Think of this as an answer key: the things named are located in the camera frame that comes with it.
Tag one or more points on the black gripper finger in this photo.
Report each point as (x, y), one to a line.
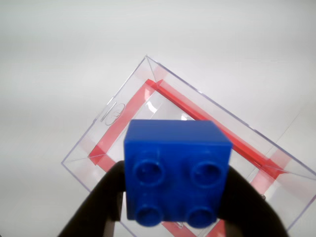
(249, 212)
(98, 202)

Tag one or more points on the red tape frame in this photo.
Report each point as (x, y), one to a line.
(187, 105)

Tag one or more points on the transparent plastic box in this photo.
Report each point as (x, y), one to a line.
(172, 81)

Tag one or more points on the white table cover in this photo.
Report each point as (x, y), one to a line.
(49, 49)

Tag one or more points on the blue lego brick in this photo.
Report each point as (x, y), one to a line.
(177, 153)

